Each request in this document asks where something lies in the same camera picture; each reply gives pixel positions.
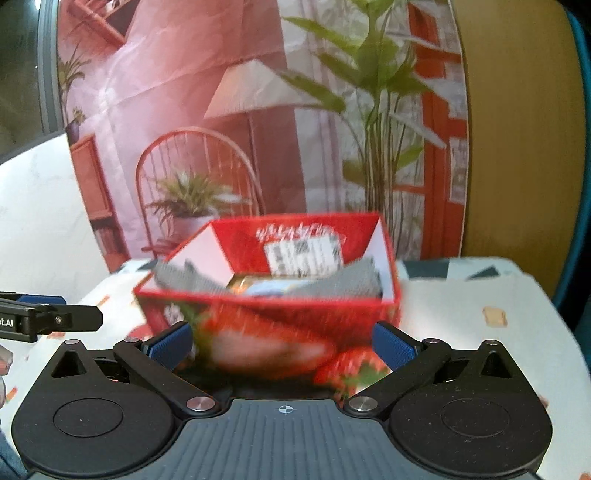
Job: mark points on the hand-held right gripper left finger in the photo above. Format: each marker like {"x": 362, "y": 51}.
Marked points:
{"x": 168, "y": 345}

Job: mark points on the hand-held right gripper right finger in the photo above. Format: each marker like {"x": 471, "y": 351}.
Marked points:
{"x": 395, "y": 346}

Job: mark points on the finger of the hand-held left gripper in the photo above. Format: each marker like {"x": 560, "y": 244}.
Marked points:
{"x": 74, "y": 318}
{"x": 44, "y": 300}

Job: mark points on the grey knitted cloth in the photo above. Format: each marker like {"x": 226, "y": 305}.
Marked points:
{"x": 341, "y": 279}

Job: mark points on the orange snack packet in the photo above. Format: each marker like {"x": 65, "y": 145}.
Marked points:
{"x": 241, "y": 284}

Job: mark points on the red strawberry print box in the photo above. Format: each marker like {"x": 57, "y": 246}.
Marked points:
{"x": 277, "y": 332}

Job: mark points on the light blue cloth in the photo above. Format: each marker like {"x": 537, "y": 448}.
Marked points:
{"x": 272, "y": 289}

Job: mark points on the printed tablecloth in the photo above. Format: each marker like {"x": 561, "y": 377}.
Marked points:
{"x": 466, "y": 300}

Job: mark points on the wooden panel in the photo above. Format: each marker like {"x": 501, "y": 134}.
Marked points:
{"x": 517, "y": 138}

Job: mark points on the teal curtain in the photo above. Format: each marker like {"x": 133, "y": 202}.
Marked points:
{"x": 579, "y": 184}

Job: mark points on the grey window frame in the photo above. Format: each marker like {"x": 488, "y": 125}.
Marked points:
{"x": 50, "y": 69}

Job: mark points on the printed room scene wall poster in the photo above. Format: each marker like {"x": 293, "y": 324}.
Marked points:
{"x": 258, "y": 115}

